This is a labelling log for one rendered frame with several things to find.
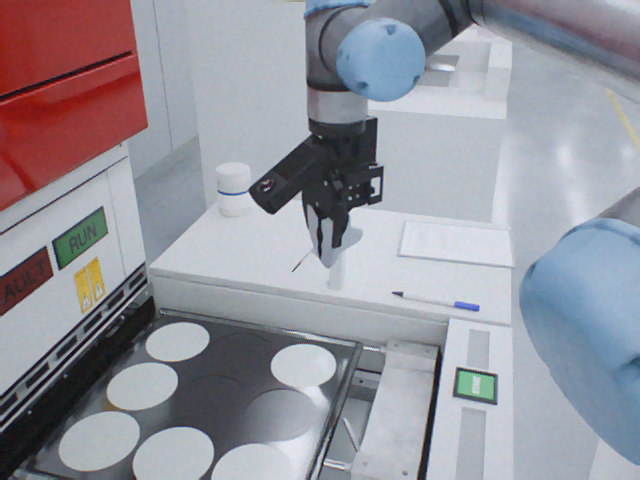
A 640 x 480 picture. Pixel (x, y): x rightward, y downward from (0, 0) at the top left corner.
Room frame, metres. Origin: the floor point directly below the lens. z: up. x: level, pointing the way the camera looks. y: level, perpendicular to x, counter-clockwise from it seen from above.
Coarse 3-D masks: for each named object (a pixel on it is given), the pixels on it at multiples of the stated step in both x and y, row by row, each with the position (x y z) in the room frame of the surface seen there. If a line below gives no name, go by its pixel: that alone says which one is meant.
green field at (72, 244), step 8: (96, 216) 0.80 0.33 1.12; (80, 224) 0.77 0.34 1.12; (88, 224) 0.78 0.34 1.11; (96, 224) 0.80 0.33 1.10; (104, 224) 0.82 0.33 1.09; (72, 232) 0.75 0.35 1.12; (80, 232) 0.76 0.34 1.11; (88, 232) 0.78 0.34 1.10; (96, 232) 0.80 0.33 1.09; (104, 232) 0.81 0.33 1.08; (64, 240) 0.73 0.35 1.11; (72, 240) 0.75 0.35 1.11; (80, 240) 0.76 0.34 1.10; (88, 240) 0.78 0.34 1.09; (64, 248) 0.73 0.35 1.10; (72, 248) 0.74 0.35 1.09; (80, 248) 0.76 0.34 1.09; (64, 256) 0.72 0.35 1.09; (72, 256) 0.74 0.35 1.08; (64, 264) 0.72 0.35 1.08
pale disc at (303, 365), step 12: (288, 348) 0.76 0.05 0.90; (300, 348) 0.76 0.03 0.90; (312, 348) 0.76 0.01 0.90; (276, 360) 0.73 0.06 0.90; (288, 360) 0.73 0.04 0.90; (300, 360) 0.73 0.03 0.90; (312, 360) 0.73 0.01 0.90; (324, 360) 0.73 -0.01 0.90; (276, 372) 0.70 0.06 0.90; (288, 372) 0.70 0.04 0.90; (300, 372) 0.70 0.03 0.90; (312, 372) 0.70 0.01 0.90; (324, 372) 0.70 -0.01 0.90; (288, 384) 0.68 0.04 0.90; (300, 384) 0.68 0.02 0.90; (312, 384) 0.68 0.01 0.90
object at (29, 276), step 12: (24, 264) 0.66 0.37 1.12; (36, 264) 0.67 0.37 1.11; (48, 264) 0.69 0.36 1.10; (12, 276) 0.63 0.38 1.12; (24, 276) 0.65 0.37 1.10; (36, 276) 0.67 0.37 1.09; (48, 276) 0.69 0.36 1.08; (0, 288) 0.61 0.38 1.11; (12, 288) 0.63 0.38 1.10; (24, 288) 0.65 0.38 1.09; (0, 300) 0.61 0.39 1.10; (12, 300) 0.62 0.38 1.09; (0, 312) 0.60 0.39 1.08
